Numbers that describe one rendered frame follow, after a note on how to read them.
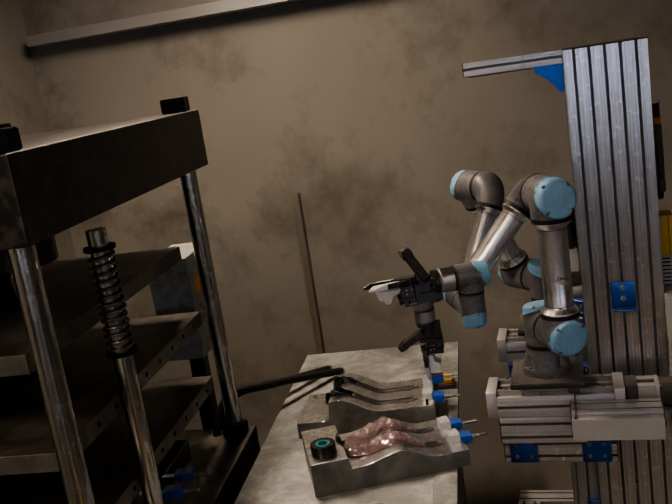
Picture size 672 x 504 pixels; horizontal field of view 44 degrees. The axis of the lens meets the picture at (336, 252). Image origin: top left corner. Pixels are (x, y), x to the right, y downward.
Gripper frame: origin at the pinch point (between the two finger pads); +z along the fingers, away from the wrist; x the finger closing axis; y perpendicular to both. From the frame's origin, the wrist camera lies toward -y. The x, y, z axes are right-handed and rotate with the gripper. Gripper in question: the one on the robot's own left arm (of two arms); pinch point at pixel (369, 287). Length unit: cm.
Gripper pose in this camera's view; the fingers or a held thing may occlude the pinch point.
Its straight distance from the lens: 236.8
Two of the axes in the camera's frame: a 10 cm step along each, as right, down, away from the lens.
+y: 1.7, 9.8, 0.8
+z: -9.7, 1.8, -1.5
